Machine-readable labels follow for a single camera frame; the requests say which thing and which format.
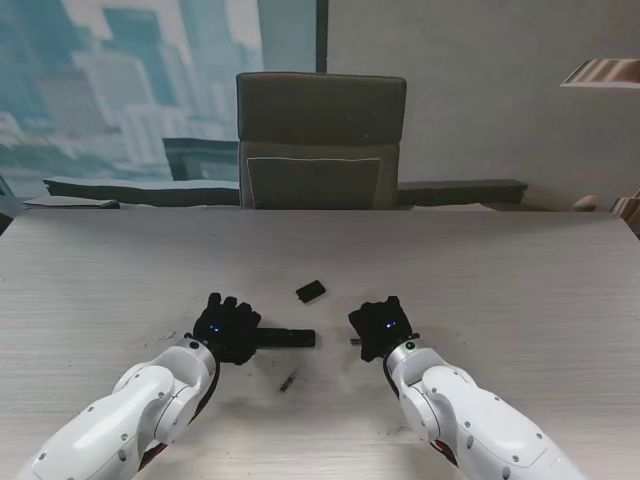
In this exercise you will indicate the round beige object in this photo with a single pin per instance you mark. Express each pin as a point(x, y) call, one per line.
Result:
point(585, 203)

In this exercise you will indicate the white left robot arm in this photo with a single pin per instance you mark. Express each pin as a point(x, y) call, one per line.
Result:
point(135, 415)

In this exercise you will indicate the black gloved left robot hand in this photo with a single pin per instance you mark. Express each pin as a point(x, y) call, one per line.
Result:
point(227, 330)

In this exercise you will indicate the dark grey paper stack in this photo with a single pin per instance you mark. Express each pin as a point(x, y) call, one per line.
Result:
point(70, 203)

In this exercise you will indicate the dark grey office chair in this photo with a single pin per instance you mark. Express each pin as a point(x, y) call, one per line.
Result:
point(320, 115)

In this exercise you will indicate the black battery cover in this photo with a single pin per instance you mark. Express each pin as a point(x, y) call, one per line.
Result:
point(310, 292)

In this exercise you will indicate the short dark low ledge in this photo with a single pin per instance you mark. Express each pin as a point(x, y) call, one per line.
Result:
point(460, 191)

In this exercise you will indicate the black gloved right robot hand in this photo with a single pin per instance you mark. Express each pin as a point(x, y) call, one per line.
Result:
point(380, 325)

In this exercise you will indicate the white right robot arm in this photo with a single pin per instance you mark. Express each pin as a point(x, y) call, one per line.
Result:
point(460, 415)

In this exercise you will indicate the brown wooden wall shelf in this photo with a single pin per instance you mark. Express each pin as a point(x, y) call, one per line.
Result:
point(607, 72)

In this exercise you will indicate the black remote control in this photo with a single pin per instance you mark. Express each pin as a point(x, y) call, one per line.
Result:
point(287, 338)

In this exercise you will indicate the long dark low ledge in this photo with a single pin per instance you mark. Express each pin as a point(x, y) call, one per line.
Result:
point(140, 191)

